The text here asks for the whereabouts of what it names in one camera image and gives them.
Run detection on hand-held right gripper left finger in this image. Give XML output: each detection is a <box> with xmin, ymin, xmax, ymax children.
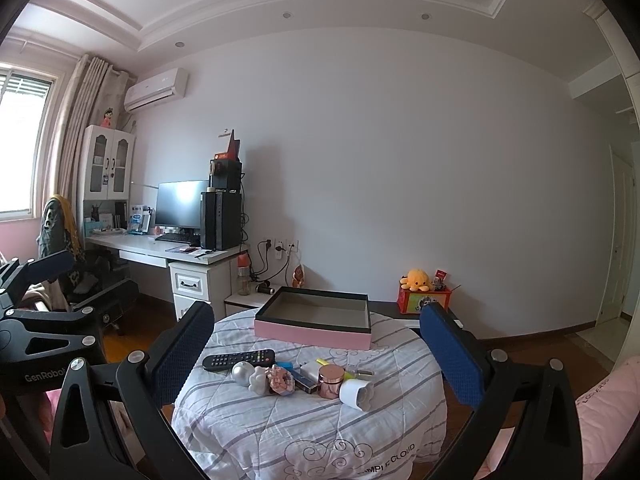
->
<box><xmin>49</xmin><ymin>300</ymin><xmax>217</xmax><ymax>480</ymax></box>

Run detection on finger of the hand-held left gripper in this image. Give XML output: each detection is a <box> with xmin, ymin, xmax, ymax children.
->
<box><xmin>0</xmin><ymin>280</ymin><xmax>141</xmax><ymax>363</ymax></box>
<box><xmin>0</xmin><ymin>249</ymin><xmax>76</xmax><ymax>311</ymax></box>

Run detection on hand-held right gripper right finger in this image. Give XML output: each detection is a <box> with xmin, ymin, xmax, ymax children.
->
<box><xmin>419</xmin><ymin>301</ymin><xmax>586</xmax><ymax>480</ymax></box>

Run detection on black remote control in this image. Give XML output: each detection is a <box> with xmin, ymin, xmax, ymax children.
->
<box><xmin>202</xmin><ymin>349</ymin><xmax>277</xmax><ymax>373</ymax></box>

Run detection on white cup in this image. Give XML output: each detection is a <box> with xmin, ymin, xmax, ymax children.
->
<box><xmin>339</xmin><ymin>379</ymin><xmax>376</xmax><ymax>412</ymax></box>

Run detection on pink brick figure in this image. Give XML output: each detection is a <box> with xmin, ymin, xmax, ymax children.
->
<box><xmin>267</xmin><ymin>366</ymin><xmax>297</xmax><ymax>397</ymax></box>

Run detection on rose gold jar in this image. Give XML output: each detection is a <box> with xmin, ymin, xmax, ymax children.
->
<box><xmin>318</xmin><ymin>364</ymin><xmax>344</xmax><ymax>400</ymax></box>

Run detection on pink box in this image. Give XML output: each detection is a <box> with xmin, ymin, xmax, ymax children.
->
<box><xmin>254</xmin><ymin>286</ymin><xmax>373</xmax><ymax>351</ymax></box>

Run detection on dark clothes with yellow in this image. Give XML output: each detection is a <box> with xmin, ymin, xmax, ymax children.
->
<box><xmin>36</xmin><ymin>194</ymin><xmax>86</xmax><ymax>281</ymax></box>

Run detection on black office chair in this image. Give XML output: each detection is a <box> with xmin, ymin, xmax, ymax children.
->
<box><xmin>37</xmin><ymin>240</ymin><xmax>141</xmax><ymax>336</ymax></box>

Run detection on red toy box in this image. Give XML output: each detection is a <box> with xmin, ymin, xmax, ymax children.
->
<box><xmin>397</xmin><ymin>282</ymin><xmax>453</xmax><ymax>316</ymax></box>

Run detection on orange octopus plush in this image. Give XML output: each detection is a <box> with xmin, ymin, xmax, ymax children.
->
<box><xmin>400</xmin><ymin>268</ymin><xmax>435</xmax><ymax>292</ymax></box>

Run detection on low black-top cabinet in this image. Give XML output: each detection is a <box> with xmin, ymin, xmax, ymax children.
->
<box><xmin>223</xmin><ymin>285</ymin><xmax>463</xmax><ymax>331</ymax></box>

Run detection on blue white box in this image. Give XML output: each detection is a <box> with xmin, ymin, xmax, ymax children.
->
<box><xmin>127</xmin><ymin>203</ymin><xmax>151</xmax><ymax>236</ymax></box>

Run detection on bottle with orange cap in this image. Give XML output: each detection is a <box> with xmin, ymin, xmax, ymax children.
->
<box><xmin>236</xmin><ymin>254</ymin><xmax>251</xmax><ymax>296</ymax></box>

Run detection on white desk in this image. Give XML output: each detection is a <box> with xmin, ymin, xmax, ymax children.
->
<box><xmin>85</xmin><ymin>232</ymin><xmax>249</xmax><ymax>268</ymax></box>

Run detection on window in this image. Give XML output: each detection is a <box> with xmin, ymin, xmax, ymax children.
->
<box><xmin>0</xmin><ymin>62</ymin><xmax>58</xmax><ymax>221</ymax></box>

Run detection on black computer monitor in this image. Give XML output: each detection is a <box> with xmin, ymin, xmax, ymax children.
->
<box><xmin>155</xmin><ymin>180</ymin><xmax>210</xmax><ymax>233</ymax></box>

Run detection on white glass-door cabinet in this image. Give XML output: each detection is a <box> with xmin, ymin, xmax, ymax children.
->
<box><xmin>81</xmin><ymin>124</ymin><xmax>137</xmax><ymax>236</ymax></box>

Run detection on pink blanket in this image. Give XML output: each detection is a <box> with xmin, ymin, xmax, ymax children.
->
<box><xmin>472</xmin><ymin>362</ymin><xmax>640</xmax><ymax>480</ymax></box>

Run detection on beige curtain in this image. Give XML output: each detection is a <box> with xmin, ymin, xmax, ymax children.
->
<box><xmin>37</xmin><ymin>52</ymin><xmax>138</xmax><ymax>241</ymax></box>

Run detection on black box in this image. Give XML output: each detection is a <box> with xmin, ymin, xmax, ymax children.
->
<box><xmin>209</xmin><ymin>159</ymin><xmax>243</xmax><ymax>193</ymax></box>

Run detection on white door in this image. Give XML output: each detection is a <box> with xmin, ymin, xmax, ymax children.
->
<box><xmin>597</xmin><ymin>142</ymin><xmax>636</xmax><ymax>326</ymax></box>

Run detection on red orange box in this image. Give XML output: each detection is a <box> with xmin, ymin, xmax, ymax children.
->
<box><xmin>214</xmin><ymin>129</ymin><xmax>239</xmax><ymax>162</ymax></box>

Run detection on white air conditioner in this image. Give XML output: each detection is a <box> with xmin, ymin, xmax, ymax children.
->
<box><xmin>123</xmin><ymin>67</ymin><xmax>189</xmax><ymax>112</ymax></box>

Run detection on white drawer pedestal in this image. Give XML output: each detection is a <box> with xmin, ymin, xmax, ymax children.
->
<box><xmin>169</xmin><ymin>255</ymin><xmax>236</xmax><ymax>322</ymax></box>

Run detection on black power cables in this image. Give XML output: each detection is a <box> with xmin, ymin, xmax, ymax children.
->
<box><xmin>242</xmin><ymin>240</ymin><xmax>288</xmax><ymax>283</ymax></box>

